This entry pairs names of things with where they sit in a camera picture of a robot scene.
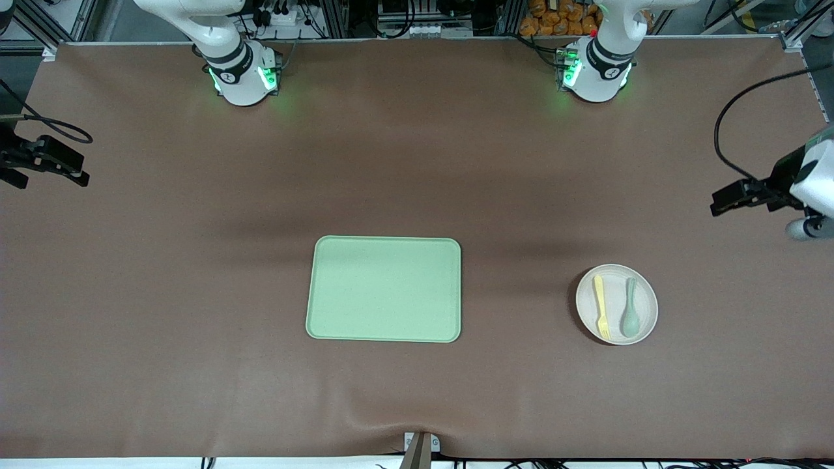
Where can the light green plastic spoon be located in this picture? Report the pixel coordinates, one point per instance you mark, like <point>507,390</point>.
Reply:
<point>630,319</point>

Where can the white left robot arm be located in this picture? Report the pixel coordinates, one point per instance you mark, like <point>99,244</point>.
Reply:
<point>596,85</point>

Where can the aluminium frame profile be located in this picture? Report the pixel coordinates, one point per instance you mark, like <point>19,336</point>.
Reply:
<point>39,26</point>
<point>791,39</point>

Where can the round beige plate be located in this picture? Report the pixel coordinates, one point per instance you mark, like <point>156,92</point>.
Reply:
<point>645,319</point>

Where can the yellow plastic fork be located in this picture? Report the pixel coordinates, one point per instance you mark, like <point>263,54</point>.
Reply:
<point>600,306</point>

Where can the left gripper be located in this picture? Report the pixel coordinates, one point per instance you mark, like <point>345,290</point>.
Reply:
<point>780,179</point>

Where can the white connector strip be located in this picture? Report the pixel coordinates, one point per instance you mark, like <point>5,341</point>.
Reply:
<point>427,29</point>

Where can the white power strip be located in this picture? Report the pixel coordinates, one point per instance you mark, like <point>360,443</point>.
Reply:
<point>287,16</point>

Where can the bag of orange snacks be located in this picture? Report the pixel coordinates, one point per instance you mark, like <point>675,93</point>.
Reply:
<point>560,19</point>

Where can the brown table mat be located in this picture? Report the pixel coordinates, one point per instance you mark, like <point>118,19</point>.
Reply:
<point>195,293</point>

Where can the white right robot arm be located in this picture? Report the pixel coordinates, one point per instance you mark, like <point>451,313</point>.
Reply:
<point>241,85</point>

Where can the metal table edge bracket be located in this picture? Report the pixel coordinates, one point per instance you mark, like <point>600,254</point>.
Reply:
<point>420,453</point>

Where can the light green rectangular tray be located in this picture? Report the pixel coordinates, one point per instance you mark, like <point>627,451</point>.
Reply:
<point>384,290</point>

